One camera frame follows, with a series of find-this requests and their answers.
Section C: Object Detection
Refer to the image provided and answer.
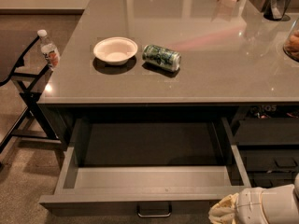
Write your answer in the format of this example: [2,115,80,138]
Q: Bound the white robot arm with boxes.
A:
[208,174,299,224]

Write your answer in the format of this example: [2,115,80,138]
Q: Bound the clear plastic water bottle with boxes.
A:
[37,30,60,68]

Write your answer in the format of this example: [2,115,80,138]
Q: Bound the glass jar with pastries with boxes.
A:
[283,19,299,62]

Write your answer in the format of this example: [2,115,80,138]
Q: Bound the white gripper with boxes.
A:
[208,188,268,224]

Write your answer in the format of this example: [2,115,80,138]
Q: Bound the black metal chair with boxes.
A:
[0,30,58,152]

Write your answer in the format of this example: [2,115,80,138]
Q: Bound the dark right side drawers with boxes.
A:
[231,105,299,188]

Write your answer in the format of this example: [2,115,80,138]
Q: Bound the green soda can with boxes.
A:
[142,45,181,72]

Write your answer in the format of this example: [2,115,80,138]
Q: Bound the white paper bowl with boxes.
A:
[93,37,138,65]

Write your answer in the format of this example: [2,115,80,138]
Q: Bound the metal drawer handle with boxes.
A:
[136,203,172,218]

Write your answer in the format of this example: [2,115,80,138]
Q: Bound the grey top drawer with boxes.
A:
[39,119,250,216]

